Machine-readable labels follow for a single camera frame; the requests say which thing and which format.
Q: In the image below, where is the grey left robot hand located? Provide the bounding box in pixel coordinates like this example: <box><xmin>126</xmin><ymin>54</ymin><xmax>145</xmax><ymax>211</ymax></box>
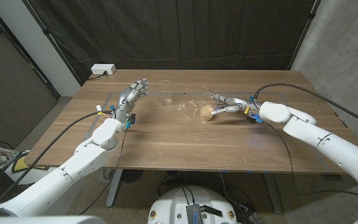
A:
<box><xmin>114</xmin><ymin>78</ymin><xmax>150</xmax><ymax>123</ymax></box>

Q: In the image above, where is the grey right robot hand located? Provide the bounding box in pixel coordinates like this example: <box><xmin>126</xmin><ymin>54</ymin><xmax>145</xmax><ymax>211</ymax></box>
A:
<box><xmin>210</xmin><ymin>94</ymin><xmax>260</xmax><ymax>123</ymax></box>

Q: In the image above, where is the clear plastic cup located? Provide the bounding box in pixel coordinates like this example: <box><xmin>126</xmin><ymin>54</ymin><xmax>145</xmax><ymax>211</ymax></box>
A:
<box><xmin>198</xmin><ymin>92</ymin><xmax>218</xmax><ymax>123</ymax></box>
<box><xmin>159</xmin><ymin>90</ymin><xmax>174</xmax><ymax>108</ymax></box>

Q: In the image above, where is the brown sugar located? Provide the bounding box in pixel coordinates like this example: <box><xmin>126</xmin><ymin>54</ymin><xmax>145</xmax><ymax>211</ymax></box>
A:
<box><xmin>200</xmin><ymin>105</ymin><xmax>214</xmax><ymax>122</ymax></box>

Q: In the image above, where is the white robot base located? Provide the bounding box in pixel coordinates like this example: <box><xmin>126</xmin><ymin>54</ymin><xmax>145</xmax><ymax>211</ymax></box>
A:
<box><xmin>147</xmin><ymin>185</ymin><xmax>238</xmax><ymax>224</ymax></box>

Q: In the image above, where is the white power strip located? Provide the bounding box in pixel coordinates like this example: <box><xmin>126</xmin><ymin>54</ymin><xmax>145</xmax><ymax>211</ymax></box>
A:
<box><xmin>91</xmin><ymin>63</ymin><xmax>117</xmax><ymax>75</ymax></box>

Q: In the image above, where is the black backdrop curtain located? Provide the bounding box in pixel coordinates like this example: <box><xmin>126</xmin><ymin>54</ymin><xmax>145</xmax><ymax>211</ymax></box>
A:
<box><xmin>22</xmin><ymin>0</ymin><xmax>318</xmax><ymax>85</ymax></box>

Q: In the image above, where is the black backdrop pole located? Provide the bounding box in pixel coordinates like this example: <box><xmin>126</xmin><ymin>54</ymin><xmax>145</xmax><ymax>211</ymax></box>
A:
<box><xmin>288</xmin><ymin>0</ymin><xmax>321</xmax><ymax>71</ymax></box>
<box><xmin>22</xmin><ymin>0</ymin><xmax>83</xmax><ymax>85</ymax></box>

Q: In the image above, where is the grey table leg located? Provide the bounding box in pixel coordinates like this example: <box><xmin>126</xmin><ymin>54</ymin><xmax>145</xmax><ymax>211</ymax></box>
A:
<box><xmin>262</xmin><ymin>172</ymin><xmax>283</xmax><ymax>215</ymax></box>
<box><xmin>106</xmin><ymin>169</ymin><xmax>124</xmax><ymax>208</ymax></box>

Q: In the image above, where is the black bar on base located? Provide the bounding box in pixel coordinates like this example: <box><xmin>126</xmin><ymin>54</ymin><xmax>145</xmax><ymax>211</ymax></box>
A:
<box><xmin>202</xmin><ymin>205</ymin><xmax>223</xmax><ymax>217</ymax></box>

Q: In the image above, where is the dark door panel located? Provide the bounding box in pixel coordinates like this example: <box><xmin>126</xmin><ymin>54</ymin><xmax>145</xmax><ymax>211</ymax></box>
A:
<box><xmin>0</xmin><ymin>0</ymin><xmax>58</xmax><ymax>150</ymax></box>

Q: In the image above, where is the grey electronics box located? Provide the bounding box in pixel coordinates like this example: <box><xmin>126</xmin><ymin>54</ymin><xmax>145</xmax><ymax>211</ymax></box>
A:
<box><xmin>185</xmin><ymin>203</ymin><xmax>204</xmax><ymax>224</ymax></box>

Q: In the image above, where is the yellow black object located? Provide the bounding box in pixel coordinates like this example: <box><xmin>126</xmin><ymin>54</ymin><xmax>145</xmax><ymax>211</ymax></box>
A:
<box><xmin>11</xmin><ymin>151</ymin><xmax>48</xmax><ymax>174</ymax></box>

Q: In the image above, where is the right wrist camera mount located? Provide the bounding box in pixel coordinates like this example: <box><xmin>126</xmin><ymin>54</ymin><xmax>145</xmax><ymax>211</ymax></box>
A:
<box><xmin>246</xmin><ymin>113</ymin><xmax>264</xmax><ymax>124</ymax></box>

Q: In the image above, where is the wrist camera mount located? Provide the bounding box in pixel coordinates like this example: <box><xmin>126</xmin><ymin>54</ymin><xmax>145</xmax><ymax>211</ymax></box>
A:
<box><xmin>246</xmin><ymin>113</ymin><xmax>264</xmax><ymax>124</ymax></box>
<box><xmin>126</xmin><ymin>113</ymin><xmax>137</xmax><ymax>130</ymax></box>

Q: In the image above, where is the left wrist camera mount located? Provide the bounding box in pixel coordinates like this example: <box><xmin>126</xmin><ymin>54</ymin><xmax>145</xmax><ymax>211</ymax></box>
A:
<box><xmin>126</xmin><ymin>113</ymin><xmax>137</xmax><ymax>130</ymax></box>

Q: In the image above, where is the black power strip cord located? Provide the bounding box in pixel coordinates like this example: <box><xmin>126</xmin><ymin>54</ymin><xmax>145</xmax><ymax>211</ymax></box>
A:
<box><xmin>88</xmin><ymin>71</ymin><xmax>108</xmax><ymax>81</ymax></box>

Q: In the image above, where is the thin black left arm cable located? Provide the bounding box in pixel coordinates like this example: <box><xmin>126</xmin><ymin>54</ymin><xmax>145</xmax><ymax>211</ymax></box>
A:
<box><xmin>78</xmin><ymin>129</ymin><xmax>129</xmax><ymax>216</ymax></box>

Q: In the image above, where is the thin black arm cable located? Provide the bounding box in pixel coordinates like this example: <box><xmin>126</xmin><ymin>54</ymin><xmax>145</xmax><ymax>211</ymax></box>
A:
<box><xmin>78</xmin><ymin>129</ymin><xmax>129</xmax><ymax>216</ymax></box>
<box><xmin>263</xmin><ymin>121</ymin><xmax>358</xmax><ymax>202</ymax></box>

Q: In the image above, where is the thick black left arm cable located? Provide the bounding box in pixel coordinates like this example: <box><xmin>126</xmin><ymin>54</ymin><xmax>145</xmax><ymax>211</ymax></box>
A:
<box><xmin>0</xmin><ymin>110</ymin><xmax>114</xmax><ymax>208</ymax></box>

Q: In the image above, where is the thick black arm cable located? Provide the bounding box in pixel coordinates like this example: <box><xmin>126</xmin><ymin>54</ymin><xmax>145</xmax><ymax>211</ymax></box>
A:
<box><xmin>0</xmin><ymin>110</ymin><xmax>114</xmax><ymax>208</ymax></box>
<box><xmin>253</xmin><ymin>83</ymin><xmax>358</xmax><ymax>131</ymax></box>

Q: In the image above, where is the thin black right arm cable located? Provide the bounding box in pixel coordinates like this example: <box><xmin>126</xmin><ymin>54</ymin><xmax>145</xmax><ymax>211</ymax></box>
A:
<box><xmin>263</xmin><ymin>121</ymin><xmax>358</xmax><ymax>202</ymax></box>

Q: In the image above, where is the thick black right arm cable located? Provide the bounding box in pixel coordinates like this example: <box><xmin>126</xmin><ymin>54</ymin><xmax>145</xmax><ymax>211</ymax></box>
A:
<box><xmin>253</xmin><ymin>83</ymin><xmax>358</xmax><ymax>131</ymax></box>

